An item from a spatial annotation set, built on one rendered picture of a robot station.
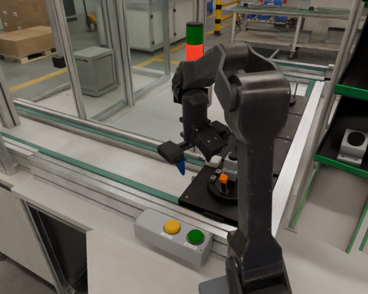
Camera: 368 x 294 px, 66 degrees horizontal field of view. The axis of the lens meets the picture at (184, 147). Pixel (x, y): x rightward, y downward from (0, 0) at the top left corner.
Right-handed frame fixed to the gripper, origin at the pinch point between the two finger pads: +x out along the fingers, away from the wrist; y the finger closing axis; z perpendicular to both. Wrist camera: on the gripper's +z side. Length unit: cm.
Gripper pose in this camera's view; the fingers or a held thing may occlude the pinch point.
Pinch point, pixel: (195, 157)
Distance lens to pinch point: 72.1
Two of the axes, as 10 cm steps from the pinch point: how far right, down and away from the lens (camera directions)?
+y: 8.0, -3.7, 4.8
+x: 0.4, 8.2, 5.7
